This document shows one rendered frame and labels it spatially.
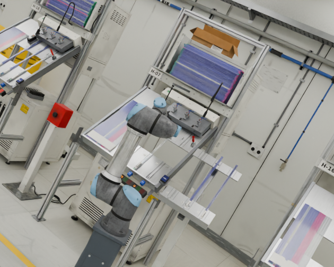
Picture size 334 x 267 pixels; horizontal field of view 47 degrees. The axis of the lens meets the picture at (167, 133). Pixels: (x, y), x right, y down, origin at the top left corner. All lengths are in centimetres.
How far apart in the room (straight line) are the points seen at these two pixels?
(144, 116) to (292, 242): 116
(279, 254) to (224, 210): 207
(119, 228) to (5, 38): 231
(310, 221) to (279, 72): 216
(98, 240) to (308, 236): 123
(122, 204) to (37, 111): 178
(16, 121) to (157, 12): 231
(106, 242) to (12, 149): 184
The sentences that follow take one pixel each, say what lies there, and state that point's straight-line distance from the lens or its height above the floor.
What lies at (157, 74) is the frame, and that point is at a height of 134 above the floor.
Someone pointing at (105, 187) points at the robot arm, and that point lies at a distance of 199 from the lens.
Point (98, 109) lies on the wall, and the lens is 513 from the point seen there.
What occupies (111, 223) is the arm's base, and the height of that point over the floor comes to 60.
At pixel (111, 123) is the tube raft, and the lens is 285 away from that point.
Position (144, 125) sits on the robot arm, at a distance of 192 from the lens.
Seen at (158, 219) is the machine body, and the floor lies 43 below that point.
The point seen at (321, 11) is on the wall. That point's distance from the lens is 450.
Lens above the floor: 139
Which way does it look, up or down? 8 degrees down
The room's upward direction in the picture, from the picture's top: 28 degrees clockwise
